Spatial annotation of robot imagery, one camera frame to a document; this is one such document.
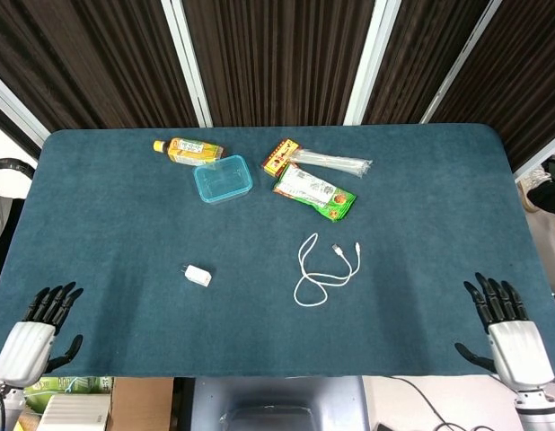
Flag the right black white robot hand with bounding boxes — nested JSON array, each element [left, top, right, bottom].
[[454, 271, 555, 390]]

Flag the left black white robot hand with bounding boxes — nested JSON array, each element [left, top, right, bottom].
[[0, 281, 84, 388]]

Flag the white charger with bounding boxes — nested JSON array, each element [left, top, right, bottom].
[[178, 263, 214, 288]]

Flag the white usb cable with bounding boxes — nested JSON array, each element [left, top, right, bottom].
[[291, 232, 363, 309]]

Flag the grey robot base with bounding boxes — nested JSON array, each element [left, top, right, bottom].
[[189, 375, 369, 431]]

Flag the green printed packet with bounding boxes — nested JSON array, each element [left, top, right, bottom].
[[23, 376, 115, 400]]

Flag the white ribbed box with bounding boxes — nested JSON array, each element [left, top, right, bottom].
[[37, 393, 110, 431]]

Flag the brown cardboard box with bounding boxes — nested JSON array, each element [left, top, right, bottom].
[[107, 376, 175, 431]]

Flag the black trouser leg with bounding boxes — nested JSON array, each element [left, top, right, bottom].
[[528, 181, 555, 217]]

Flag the blue felt table cloth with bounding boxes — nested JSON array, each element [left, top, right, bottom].
[[0, 123, 555, 378]]

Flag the white sneaker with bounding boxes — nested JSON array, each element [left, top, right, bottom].
[[518, 163, 553, 213]]

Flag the black curved chair armrest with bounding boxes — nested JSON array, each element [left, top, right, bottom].
[[0, 156, 37, 180]]

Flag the green white snack packet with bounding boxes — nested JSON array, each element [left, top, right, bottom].
[[271, 163, 358, 224]]

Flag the yellow tea bottle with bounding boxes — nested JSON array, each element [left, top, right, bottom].
[[152, 136, 225, 166]]

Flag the blue clear plastic container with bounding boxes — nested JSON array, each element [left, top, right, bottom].
[[192, 154, 254, 206]]

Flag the red yellow small box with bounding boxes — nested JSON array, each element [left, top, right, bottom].
[[260, 138, 303, 177]]

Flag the black floor cable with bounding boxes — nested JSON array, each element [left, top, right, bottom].
[[389, 375, 525, 431]]

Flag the white partition frame post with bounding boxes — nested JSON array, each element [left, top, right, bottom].
[[513, 132, 555, 183], [419, 0, 504, 125], [160, 0, 214, 128], [343, 0, 389, 127], [0, 71, 50, 147]]

